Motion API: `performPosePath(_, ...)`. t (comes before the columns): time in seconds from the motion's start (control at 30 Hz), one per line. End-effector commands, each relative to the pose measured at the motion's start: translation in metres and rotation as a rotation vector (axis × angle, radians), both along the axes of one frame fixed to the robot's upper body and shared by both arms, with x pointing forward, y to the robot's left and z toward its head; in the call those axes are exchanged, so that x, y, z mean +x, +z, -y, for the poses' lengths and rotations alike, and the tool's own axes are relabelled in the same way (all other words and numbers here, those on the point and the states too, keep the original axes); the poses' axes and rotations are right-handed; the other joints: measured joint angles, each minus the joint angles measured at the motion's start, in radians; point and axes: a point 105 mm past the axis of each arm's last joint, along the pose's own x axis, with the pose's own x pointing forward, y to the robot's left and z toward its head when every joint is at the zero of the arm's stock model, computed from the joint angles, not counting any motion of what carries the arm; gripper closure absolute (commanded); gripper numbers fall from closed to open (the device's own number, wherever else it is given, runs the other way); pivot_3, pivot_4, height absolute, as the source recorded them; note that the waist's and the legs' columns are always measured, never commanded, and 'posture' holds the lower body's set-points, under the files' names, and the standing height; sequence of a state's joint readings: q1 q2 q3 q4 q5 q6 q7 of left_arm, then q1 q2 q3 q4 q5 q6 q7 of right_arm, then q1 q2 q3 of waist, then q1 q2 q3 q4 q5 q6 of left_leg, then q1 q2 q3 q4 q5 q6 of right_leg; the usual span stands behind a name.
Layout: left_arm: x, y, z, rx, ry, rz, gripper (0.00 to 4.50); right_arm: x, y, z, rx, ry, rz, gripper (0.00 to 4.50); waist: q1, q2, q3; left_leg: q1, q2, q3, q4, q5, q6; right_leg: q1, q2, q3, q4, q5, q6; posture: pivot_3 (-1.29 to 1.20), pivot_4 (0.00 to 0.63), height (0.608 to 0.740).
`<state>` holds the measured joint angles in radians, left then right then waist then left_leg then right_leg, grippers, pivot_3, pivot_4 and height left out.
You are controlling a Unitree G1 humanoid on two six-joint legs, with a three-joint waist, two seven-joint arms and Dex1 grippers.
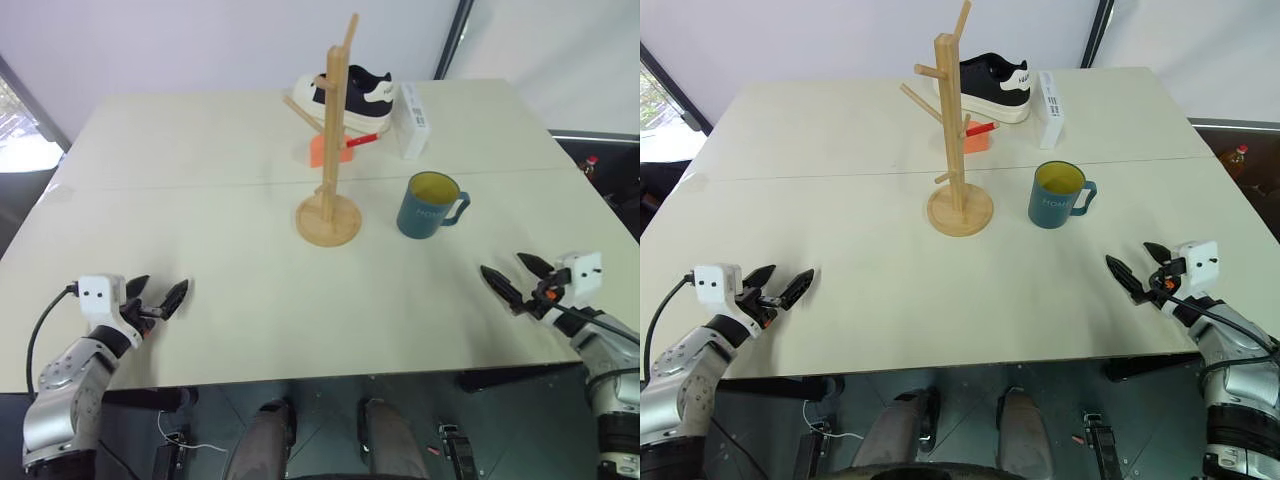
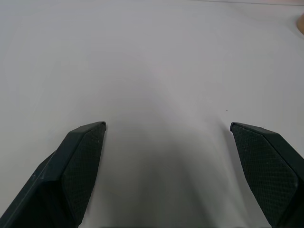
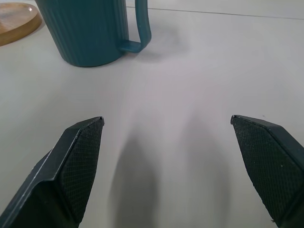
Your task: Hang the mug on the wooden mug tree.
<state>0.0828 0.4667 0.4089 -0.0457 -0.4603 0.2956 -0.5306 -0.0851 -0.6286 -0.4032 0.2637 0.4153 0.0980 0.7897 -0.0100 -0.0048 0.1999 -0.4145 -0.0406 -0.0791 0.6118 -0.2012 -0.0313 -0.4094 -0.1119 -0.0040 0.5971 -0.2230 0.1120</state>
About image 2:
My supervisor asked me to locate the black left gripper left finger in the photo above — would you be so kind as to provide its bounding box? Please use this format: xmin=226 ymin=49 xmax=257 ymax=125
xmin=0 ymin=121 xmax=107 ymax=228

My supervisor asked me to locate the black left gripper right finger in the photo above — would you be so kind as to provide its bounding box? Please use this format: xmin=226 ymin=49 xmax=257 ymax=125
xmin=229 ymin=122 xmax=304 ymax=228

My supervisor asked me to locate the tan object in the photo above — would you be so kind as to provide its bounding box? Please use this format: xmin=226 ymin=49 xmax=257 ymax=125
xmin=294 ymin=14 xmax=304 ymax=38

